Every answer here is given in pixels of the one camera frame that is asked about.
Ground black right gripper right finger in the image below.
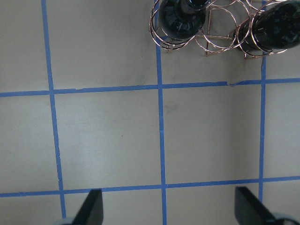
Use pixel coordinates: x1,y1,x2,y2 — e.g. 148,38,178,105
234,187,279,225

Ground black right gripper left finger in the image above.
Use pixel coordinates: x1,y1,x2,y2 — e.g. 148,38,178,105
73,189,104,225

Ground dark wine bottle outer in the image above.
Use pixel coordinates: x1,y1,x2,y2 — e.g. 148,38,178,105
238,0,300,52

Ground dark wine bottle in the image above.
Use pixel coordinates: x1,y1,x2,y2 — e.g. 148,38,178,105
238,0,300,52
158,0,209,40

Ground dark wine bottle inner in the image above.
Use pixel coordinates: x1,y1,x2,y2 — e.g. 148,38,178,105
158,0,209,40

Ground copper wire wine rack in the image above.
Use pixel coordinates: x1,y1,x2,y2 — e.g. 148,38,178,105
149,0,288,59

